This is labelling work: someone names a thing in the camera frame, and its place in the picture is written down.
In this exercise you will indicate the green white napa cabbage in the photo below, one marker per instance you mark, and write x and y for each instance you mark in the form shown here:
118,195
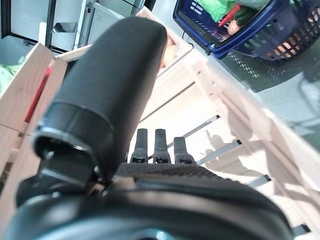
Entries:
215,8

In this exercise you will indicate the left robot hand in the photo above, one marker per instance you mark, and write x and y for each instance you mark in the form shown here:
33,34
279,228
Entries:
105,87

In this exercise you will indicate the light green cabbage head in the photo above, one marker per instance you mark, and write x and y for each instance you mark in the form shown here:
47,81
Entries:
7,75

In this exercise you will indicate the white appliance box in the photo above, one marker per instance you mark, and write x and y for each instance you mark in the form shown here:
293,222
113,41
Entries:
100,17

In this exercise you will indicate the blue plastic shopping basket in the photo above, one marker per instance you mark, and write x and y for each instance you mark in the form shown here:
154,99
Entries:
200,30

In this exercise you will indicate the orange red carrot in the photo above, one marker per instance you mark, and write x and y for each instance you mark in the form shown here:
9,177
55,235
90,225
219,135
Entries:
228,16

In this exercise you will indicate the white cylinder roll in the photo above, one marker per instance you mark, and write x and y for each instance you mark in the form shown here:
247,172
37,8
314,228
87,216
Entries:
42,32

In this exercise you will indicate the black metal rack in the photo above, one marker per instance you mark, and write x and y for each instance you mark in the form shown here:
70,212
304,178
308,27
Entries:
51,22

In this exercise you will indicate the red chili pepper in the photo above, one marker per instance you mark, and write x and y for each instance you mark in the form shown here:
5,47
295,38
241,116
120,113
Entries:
37,97

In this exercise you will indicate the dark green cucumber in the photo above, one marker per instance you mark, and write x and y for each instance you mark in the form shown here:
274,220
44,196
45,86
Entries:
246,15

